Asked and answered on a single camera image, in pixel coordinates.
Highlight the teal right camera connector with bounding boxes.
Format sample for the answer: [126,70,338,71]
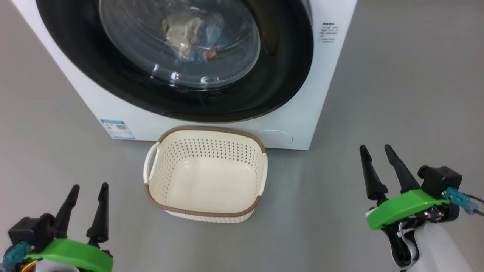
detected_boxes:
[444,188,479,215]

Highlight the white front-load washing machine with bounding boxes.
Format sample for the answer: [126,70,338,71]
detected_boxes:
[11,0,358,151]

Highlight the washing machine door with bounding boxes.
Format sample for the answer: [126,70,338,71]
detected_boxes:
[36,0,314,123]

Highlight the cream perforated laundry basket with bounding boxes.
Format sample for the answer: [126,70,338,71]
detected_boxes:
[143,126,268,223]

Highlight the round white filter cover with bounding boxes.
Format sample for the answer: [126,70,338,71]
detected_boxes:
[255,130,293,148]

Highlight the blue energy label sticker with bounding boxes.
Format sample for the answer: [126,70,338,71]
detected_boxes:
[100,119,135,140]

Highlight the thin right camera cable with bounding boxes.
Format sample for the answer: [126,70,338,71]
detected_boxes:
[464,194,484,216]

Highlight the blue cartoon print garment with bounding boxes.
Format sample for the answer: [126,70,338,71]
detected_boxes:
[197,12,228,61]

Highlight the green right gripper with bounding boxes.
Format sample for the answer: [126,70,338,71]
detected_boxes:
[360,144,450,267]

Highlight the teal left camera connector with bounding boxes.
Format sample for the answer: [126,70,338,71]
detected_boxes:
[2,242,31,267]

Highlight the teal camera connector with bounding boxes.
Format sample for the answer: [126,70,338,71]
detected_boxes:
[2,242,31,267]
[444,188,479,215]

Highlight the blue and cream cartoon garment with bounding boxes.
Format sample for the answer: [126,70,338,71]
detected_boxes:
[163,14,206,60]

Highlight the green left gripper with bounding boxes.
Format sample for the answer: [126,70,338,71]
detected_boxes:
[25,183,113,272]

